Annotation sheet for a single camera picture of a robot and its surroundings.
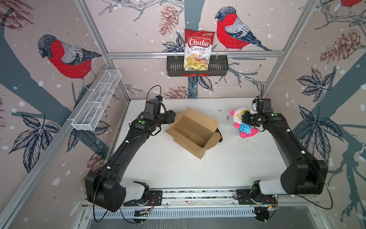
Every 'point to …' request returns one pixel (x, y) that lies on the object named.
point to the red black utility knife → (217, 130)
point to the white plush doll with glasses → (245, 130)
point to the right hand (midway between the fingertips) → (241, 119)
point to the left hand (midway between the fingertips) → (170, 113)
